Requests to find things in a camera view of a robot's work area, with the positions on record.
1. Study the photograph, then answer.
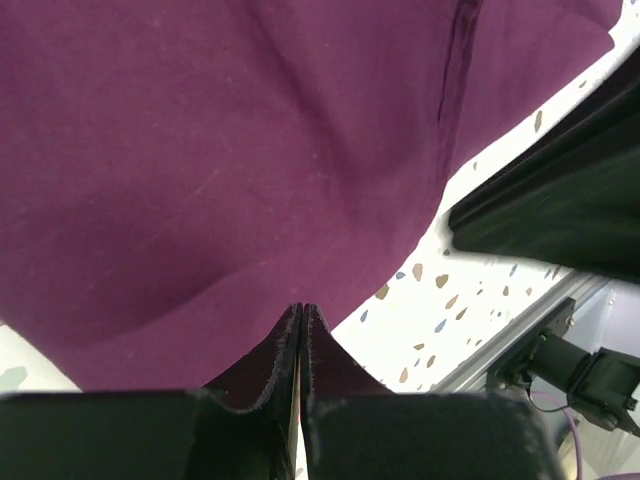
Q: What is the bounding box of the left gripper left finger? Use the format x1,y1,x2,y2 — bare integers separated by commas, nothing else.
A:
1,304,303,479

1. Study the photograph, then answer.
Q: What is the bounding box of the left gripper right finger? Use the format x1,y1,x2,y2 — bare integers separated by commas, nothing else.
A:
299,304,563,479

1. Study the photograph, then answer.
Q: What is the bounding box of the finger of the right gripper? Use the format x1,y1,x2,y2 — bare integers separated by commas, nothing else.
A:
447,129,639,283
449,54,639,225

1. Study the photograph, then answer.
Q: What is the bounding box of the purple cloth mat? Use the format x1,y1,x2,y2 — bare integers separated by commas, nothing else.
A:
1,1,623,390

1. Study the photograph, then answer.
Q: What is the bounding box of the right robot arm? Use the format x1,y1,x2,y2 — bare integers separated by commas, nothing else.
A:
447,53,639,434

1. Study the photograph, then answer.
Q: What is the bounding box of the aluminium rail frame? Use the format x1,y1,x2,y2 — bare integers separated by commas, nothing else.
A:
432,272,619,393

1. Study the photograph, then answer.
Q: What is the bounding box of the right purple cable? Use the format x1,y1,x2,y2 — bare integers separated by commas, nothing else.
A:
529,389,586,480

